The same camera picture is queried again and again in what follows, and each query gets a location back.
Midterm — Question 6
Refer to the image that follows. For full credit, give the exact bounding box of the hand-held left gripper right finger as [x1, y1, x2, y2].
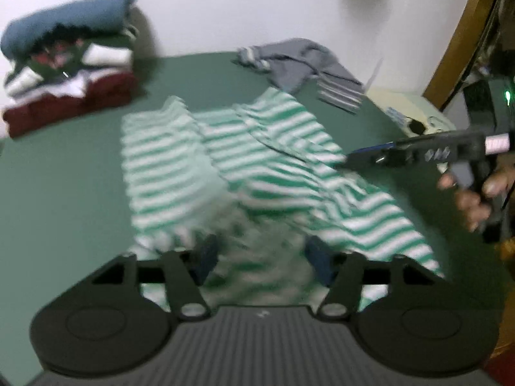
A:
[305, 236, 439, 324]

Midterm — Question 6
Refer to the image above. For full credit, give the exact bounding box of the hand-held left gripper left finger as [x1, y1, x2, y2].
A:
[92, 234, 221, 324]

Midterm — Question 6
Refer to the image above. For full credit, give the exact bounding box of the green white striped shirt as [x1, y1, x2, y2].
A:
[121, 88, 445, 314]

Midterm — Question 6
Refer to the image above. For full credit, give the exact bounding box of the maroon folded garment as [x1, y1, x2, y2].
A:
[2, 70, 139, 138]

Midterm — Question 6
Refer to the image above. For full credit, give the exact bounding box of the pale yellow cabinet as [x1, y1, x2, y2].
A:
[366, 86, 457, 146]

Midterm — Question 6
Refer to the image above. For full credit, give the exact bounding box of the green table cover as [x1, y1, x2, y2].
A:
[0, 50, 503, 386]

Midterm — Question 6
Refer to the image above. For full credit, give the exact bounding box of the white folded garment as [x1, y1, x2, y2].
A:
[40, 74, 94, 99]

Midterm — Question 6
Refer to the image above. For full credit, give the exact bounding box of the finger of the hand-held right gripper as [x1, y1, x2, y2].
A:
[344, 140, 404, 170]

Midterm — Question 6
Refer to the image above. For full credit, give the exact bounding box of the blue folded sweater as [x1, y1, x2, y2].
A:
[0, 0, 139, 60]

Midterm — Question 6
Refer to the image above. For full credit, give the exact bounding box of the wooden door frame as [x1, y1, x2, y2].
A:
[422, 0, 508, 110]

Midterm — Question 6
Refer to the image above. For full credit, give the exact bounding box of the person's right hand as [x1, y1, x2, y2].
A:
[438, 166, 515, 233]

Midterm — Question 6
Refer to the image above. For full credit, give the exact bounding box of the red cloth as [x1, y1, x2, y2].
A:
[485, 350, 515, 386]

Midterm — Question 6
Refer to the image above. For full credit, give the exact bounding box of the grey striped knit sweater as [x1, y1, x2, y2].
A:
[231, 38, 365, 114]

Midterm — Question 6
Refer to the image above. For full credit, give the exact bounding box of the dark green white folded sweater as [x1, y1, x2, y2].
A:
[4, 34, 139, 98]

